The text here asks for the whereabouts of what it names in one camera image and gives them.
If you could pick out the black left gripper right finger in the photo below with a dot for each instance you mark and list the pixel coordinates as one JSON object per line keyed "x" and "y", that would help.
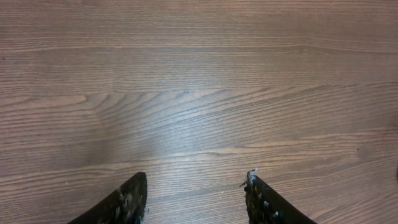
{"x": 265, "y": 206}

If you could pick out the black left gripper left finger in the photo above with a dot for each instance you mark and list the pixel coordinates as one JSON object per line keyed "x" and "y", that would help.
{"x": 125, "y": 205}

